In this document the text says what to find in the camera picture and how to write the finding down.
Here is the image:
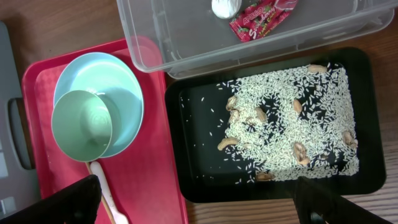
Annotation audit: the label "clear plastic bin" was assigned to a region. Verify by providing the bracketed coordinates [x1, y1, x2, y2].
[118, 0, 397, 79]

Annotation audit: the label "wooden chopstick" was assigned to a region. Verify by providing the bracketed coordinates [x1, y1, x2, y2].
[85, 161, 116, 224]

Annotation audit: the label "mint green bowl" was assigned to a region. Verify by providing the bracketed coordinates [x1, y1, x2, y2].
[52, 90, 113, 162]

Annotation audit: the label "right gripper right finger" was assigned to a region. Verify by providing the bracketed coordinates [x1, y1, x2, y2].
[293, 177, 391, 224]

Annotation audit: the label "grey dishwasher rack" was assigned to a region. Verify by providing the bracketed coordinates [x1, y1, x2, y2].
[1, 22, 40, 219]

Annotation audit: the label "rice and nut scraps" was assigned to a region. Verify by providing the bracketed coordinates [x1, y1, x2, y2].
[216, 64, 359, 183]

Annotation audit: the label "light blue plate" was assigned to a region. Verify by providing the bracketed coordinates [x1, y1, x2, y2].
[53, 52, 144, 158]

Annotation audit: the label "black waste tray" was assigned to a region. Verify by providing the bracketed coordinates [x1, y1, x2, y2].
[165, 47, 386, 203]

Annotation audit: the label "red snack wrapper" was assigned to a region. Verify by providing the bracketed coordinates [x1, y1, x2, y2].
[229, 0, 298, 42]

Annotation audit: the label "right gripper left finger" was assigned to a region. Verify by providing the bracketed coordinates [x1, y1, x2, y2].
[1, 174, 101, 224]

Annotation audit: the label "white plastic fork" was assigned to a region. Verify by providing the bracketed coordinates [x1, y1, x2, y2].
[88, 161, 129, 224]

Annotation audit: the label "white tissue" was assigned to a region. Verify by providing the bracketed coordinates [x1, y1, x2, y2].
[211, 0, 242, 19]

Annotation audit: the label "red plastic tray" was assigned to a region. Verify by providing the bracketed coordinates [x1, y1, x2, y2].
[22, 50, 188, 224]

